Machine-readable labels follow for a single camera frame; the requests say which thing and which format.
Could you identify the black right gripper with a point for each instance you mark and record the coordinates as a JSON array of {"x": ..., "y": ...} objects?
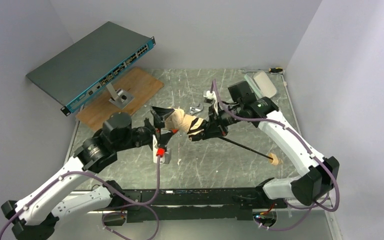
[{"x": 214, "y": 122}]

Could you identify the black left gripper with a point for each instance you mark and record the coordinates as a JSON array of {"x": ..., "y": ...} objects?
[{"x": 151, "y": 129}]

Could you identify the beige umbrella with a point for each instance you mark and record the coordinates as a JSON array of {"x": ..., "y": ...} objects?
[{"x": 181, "y": 121}]

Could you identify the mint green umbrella case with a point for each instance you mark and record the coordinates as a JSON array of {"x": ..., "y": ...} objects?
[{"x": 260, "y": 84}]

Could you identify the grey blue network switch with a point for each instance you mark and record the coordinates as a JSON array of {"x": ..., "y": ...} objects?
[{"x": 80, "y": 71}]

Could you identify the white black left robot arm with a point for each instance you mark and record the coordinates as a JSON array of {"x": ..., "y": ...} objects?
[{"x": 36, "y": 216}]

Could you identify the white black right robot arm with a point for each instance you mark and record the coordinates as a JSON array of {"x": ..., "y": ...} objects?
[{"x": 317, "y": 173}]

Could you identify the wooden board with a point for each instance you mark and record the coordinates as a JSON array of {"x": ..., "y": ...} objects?
[{"x": 142, "y": 85}]

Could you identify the red handled adjustable wrench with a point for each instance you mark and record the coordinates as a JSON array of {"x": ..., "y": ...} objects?
[{"x": 195, "y": 109}]

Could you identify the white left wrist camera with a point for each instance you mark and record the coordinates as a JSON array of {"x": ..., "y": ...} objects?
[{"x": 161, "y": 155}]

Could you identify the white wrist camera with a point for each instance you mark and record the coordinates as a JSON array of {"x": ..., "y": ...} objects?
[
  {"x": 161, "y": 155},
  {"x": 209, "y": 97}
]

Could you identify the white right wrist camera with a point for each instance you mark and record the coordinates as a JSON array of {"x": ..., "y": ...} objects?
[{"x": 209, "y": 97}]

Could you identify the metal switch stand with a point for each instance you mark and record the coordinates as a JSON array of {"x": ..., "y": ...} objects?
[{"x": 119, "y": 97}]

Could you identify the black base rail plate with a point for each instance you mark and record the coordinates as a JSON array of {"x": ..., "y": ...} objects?
[{"x": 239, "y": 203}]

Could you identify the aluminium frame rails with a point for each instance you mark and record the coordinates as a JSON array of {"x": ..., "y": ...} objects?
[{"x": 317, "y": 174}]

